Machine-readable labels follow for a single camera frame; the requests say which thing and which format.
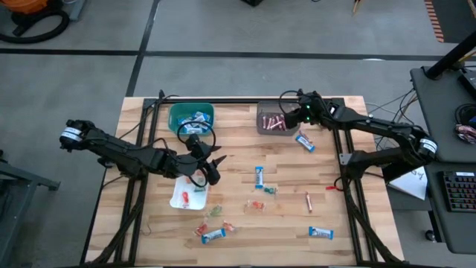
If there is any black desk device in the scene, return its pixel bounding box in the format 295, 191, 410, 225
457, 69, 476, 100

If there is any white plastic bin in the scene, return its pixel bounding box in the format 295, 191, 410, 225
169, 174, 209, 211

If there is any black diagonal pole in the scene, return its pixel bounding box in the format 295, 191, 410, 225
425, 29, 476, 80

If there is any black floor mat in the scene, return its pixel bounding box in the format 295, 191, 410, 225
431, 0, 476, 44

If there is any orange vacuum cleaner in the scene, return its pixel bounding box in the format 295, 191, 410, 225
9, 0, 51, 36

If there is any black vacuum hose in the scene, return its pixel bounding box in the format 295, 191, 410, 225
0, 7, 71, 45

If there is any white paper sheet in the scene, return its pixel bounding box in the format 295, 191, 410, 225
388, 165, 428, 201

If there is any grey metal cart frame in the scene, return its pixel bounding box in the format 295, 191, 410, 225
0, 148, 61, 267

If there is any black aluminium rig frame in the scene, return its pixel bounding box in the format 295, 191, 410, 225
80, 89, 405, 268

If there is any black backlit keyboard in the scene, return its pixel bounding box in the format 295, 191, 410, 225
442, 170, 476, 213

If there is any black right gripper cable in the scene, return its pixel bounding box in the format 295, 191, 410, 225
278, 89, 303, 115

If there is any grey translucent plastic bin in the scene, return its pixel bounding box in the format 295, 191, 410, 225
256, 100, 301, 136

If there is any candy wrapper pile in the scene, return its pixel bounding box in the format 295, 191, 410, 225
454, 124, 476, 145

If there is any green plastic bin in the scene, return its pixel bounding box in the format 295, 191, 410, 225
167, 102, 216, 137

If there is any grey post base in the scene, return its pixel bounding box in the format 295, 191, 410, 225
68, 0, 87, 22

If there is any black floor cable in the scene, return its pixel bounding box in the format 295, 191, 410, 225
366, 87, 428, 127

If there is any black desk beam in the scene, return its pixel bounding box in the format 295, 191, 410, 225
382, 159, 437, 183

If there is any black coiled cable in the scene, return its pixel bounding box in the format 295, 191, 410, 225
454, 103, 476, 126

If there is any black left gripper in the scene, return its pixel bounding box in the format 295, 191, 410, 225
174, 134, 228, 185

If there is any dark grey desk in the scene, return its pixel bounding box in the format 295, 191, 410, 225
423, 160, 476, 255
410, 66, 476, 164

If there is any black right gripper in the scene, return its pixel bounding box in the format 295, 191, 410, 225
284, 91, 334, 130

